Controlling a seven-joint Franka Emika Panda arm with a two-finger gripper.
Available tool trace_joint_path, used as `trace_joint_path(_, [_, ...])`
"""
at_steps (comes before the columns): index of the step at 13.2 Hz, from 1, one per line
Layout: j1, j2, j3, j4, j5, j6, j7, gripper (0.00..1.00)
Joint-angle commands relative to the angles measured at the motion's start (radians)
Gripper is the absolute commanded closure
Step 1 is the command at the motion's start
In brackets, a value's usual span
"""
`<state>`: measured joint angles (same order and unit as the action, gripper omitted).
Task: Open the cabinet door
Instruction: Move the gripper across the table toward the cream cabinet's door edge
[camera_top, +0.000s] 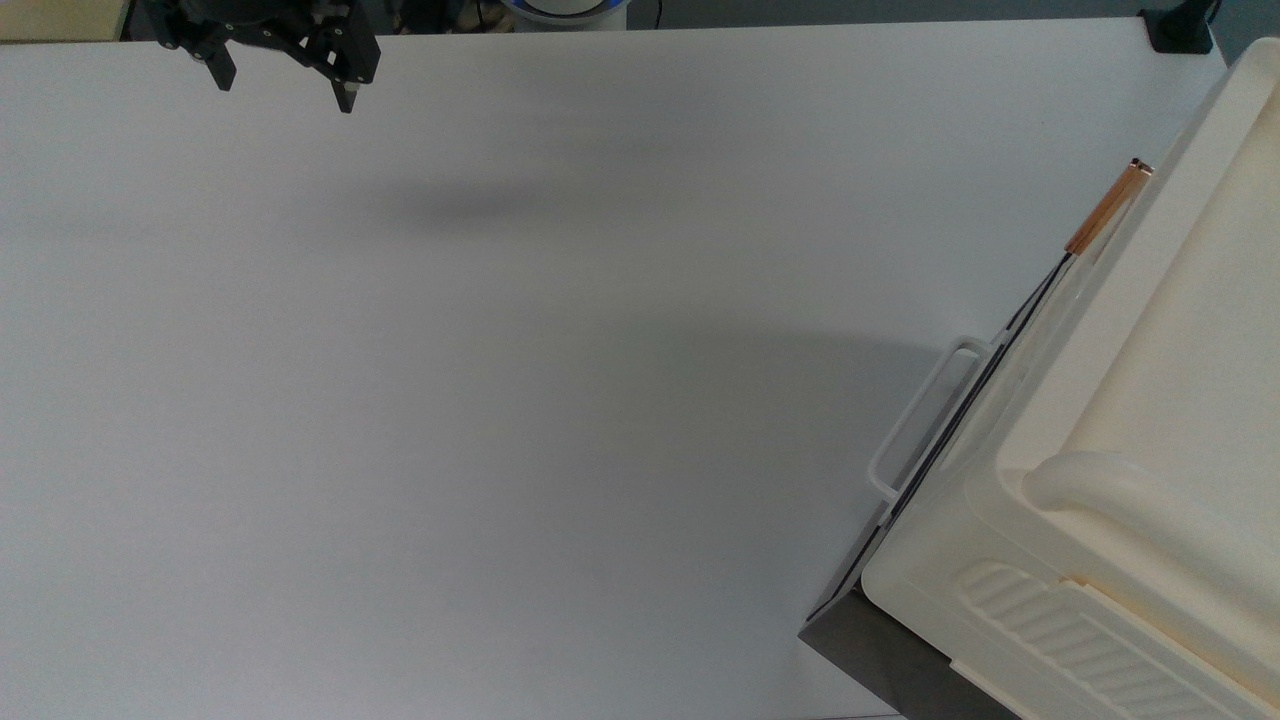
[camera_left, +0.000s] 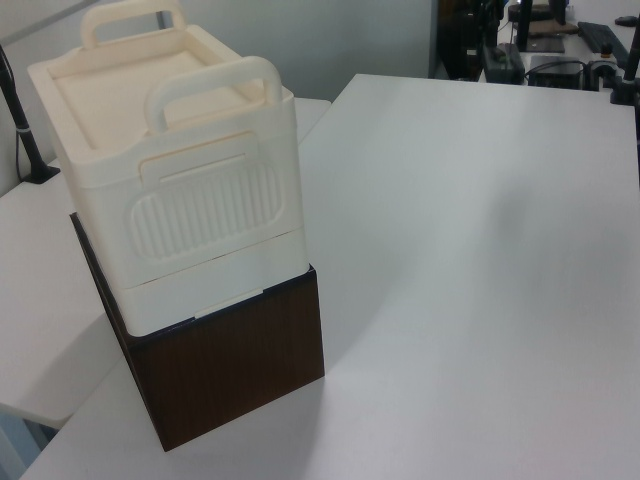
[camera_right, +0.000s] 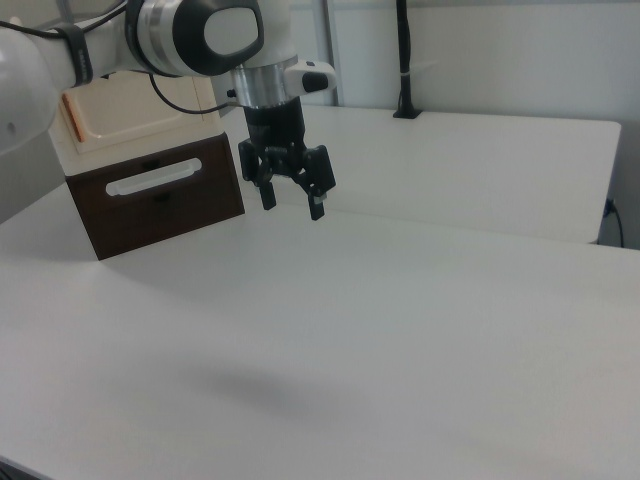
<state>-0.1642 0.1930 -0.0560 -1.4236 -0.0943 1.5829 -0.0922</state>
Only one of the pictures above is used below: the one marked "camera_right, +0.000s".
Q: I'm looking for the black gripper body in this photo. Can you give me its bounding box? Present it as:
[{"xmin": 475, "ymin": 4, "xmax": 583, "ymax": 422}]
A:
[{"xmin": 243, "ymin": 97, "xmax": 308, "ymax": 179}]

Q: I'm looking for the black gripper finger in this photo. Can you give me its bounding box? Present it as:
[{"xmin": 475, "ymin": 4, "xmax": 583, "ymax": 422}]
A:
[
  {"xmin": 293, "ymin": 144, "xmax": 337, "ymax": 222},
  {"xmin": 237, "ymin": 138, "xmax": 278, "ymax": 212}
]

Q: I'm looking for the cream cabinet door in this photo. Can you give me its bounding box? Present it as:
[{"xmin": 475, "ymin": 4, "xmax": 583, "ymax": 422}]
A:
[{"xmin": 59, "ymin": 74, "xmax": 224, "ymax": 156}]

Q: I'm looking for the copper door handle strip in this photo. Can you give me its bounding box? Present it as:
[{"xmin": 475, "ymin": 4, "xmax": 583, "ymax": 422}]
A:
[{"xmin": 60, "ymin": 93, "xmax": 85, "ymax": 144}]

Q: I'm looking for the dark brown drawer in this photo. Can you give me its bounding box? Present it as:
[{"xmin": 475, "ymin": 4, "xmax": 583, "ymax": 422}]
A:
[{"xmin": 66, "ymin": 133, "xmax": 247, "ymax": 262}]

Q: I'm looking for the grey partition post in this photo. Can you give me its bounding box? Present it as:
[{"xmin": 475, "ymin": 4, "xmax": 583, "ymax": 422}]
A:
[{"xmin": 319, "ymin": 0, "xmax": 347, "ymax": 108}]

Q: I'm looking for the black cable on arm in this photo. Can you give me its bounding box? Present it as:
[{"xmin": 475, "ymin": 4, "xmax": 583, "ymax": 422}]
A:
[{"xmin": 0, "ymin": 0, "xmax": 238, "ymax": 115}]

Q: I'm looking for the white drawer handle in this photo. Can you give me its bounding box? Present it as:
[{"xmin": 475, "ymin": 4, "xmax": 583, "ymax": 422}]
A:
[{"xmin": 104, "ymin": 157, "xmax": 203, "ymax": 198}]

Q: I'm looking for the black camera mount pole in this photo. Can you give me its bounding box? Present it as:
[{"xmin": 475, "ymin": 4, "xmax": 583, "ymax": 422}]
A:
[{"xmin": 392, "ymin": 0, "xmax": 424, "ymax": 120}]

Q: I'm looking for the black wall socket cable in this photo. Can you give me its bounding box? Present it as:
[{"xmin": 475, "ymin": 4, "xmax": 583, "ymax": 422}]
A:
[{"xmin": 602, "ymin": 198, "xmax": 626, "ymax": 249}]

